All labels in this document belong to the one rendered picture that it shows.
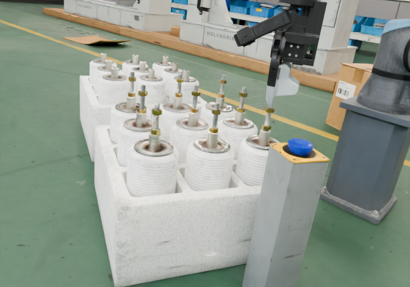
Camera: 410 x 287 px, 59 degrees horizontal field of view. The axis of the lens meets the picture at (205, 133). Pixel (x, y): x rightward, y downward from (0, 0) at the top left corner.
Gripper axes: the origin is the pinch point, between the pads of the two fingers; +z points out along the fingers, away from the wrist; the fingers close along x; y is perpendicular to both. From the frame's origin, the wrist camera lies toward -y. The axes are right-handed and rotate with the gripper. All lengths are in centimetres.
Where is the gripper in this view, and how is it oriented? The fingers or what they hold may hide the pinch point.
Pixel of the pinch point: (268, 99)
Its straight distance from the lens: 75.6
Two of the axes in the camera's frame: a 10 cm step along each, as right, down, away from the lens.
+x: 2.8, -3.2, 9.0
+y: 9.5, 2.1, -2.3
